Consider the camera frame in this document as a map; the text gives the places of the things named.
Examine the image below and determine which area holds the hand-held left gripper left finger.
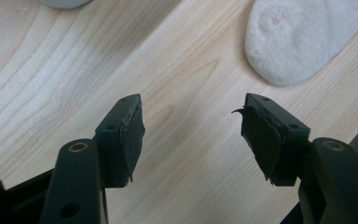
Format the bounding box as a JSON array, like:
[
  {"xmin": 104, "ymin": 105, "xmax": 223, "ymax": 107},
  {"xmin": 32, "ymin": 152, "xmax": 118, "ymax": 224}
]
[{"xmin": 38, "ymin": 93, "xmax": 146, "ymax": 224}]

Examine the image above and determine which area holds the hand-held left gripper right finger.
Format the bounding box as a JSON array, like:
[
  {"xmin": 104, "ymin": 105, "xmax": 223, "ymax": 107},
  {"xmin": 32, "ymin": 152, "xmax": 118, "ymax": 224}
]
[{"xmin": 231, "ymin": 92, "xmax": 358, "ymax": 224}]

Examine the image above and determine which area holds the white divided storage box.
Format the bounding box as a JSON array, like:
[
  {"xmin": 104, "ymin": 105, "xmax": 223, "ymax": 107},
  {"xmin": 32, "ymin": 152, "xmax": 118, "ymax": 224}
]
[{"xmin": 39, "ymin": 0, "xmax": 93, "ymax": 9}]

